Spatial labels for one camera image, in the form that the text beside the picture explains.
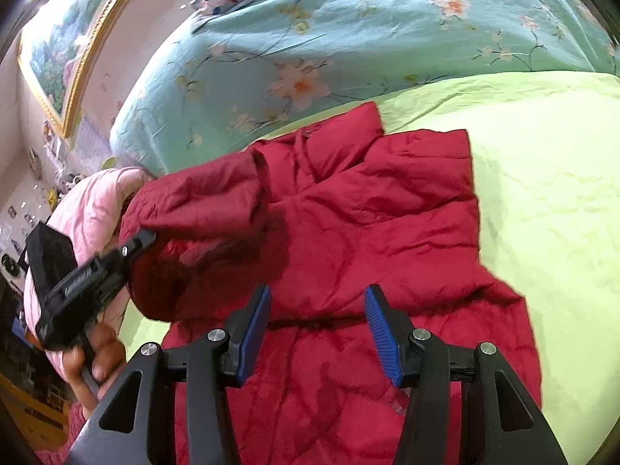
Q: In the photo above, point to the red quilt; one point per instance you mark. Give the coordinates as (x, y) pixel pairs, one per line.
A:
(339, 213)

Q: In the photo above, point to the pink quilt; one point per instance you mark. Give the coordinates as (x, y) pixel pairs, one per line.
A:
(82, 213)

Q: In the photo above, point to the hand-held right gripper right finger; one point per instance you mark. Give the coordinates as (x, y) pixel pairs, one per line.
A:
(382, 334)

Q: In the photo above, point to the patterned wall poster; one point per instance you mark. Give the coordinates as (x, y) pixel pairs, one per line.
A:
(92, 145)

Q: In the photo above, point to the person's left hand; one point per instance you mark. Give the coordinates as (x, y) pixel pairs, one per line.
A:
(104, 353)

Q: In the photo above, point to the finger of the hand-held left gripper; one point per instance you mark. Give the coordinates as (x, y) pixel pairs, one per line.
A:
(138, 242)

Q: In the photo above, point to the light green blanket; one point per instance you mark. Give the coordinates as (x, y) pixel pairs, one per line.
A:
(533, 179)

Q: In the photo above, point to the teal floral duvet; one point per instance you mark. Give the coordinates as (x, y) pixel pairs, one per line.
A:
(339, 24)

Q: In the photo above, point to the gold framed painting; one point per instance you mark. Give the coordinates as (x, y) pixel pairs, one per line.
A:
(63, 24)

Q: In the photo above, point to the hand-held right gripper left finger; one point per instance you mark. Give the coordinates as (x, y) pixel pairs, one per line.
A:
(252, 334)

